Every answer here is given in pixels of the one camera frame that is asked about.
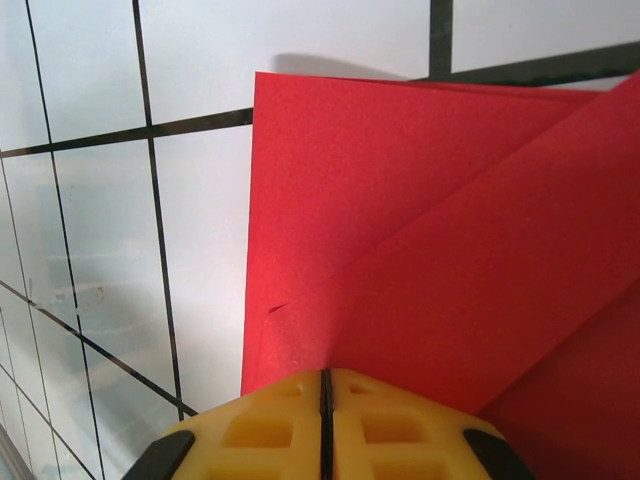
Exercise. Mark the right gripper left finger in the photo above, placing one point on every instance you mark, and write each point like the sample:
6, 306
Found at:
260, 455

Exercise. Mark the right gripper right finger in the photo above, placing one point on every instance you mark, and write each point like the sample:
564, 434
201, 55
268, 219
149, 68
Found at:
400, 455

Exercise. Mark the red cloth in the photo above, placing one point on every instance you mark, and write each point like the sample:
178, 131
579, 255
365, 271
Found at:
400, 225

